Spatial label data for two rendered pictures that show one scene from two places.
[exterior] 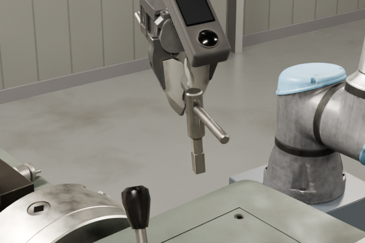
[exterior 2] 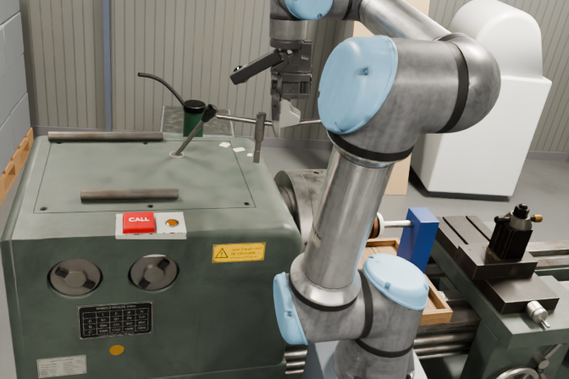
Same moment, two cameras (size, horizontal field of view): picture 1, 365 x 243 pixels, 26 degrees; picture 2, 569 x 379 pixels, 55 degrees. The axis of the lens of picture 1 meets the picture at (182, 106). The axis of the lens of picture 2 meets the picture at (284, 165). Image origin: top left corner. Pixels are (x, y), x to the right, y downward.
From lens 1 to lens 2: 172 cm
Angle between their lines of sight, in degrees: 97
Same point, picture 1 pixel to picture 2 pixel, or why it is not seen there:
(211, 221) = (250, 194)
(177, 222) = (258, 186)
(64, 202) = (315, 178)
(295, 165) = not seen: hidden behind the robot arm
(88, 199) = (317, 187)
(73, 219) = (295, 175)
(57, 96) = not seen: outside the picture
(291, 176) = not seen: hidden behind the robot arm
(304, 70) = (399, 266)
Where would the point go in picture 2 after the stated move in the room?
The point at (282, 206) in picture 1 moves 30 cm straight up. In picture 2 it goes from (243, 219) to (258, 83)
